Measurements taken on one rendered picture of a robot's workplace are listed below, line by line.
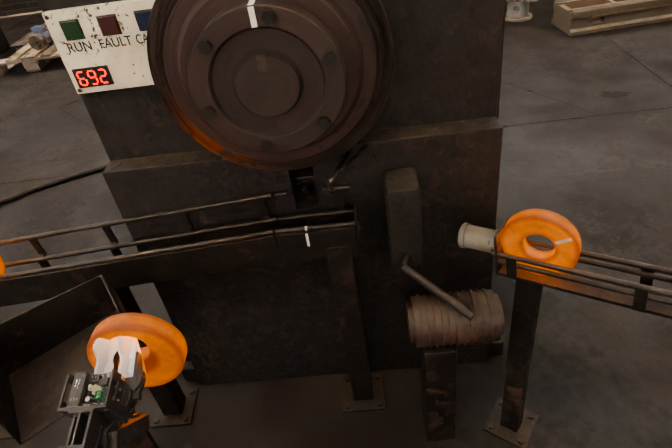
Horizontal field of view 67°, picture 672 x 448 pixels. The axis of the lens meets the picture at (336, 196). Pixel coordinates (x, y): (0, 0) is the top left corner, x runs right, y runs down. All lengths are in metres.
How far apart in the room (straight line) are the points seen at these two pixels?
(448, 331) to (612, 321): 0.88
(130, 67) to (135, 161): 0.25
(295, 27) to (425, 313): 0.71
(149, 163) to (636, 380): 1.54
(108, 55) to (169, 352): 0.65
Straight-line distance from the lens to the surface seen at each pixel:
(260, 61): 0.91
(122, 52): 1.22
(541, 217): 1.11
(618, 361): 1.91
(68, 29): 1.24
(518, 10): 4.71
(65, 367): 1.31
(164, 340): 0.90
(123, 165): 1.35
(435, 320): 1.24
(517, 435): 1.69
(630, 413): 1.81
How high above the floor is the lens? 1.47
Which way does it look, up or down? 35 degrees down
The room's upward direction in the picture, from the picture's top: 9 degrees counter-clockwise
